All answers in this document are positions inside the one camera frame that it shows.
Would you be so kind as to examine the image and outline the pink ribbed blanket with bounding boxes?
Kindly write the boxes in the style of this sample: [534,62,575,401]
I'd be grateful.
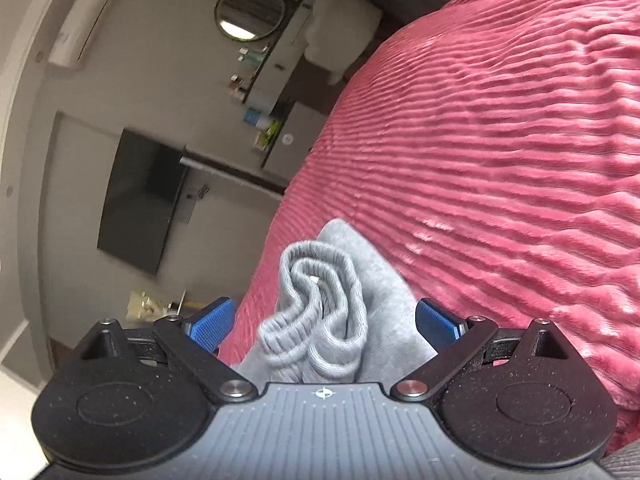
[217,0,640,451]

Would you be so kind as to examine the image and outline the round wall mirror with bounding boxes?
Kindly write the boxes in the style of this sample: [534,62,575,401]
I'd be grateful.
[214,0,287,42]

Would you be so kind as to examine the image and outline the black television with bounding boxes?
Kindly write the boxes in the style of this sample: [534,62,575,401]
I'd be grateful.
[96,127,191,277]

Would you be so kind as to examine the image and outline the white air conditioner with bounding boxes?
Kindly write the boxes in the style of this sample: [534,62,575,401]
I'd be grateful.
[47,0,137,68]

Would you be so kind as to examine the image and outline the green packet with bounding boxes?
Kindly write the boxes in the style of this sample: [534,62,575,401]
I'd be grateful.
[255,120,283,153]

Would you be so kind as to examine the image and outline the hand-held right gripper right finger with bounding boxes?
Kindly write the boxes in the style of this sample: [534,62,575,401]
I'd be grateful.
[391,297,570,402]

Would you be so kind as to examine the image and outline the grey pants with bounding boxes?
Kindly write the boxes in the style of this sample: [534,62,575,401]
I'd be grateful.
[235,217,441,386]

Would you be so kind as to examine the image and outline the yellow-legged side table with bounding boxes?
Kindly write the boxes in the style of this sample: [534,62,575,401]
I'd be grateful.
[125,287,206,323]

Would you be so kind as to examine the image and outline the white dressing desk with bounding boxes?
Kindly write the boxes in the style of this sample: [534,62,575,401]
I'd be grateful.
[240,0,321,111]

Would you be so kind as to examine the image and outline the white chair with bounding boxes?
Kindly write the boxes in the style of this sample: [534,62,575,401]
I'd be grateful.
[304,0,383,86]

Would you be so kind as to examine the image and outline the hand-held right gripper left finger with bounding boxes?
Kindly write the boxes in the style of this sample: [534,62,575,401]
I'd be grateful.
[80,296,258,402]

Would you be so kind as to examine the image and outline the blue and white container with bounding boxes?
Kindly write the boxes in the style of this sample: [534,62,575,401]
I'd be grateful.
[243,107,275,130]

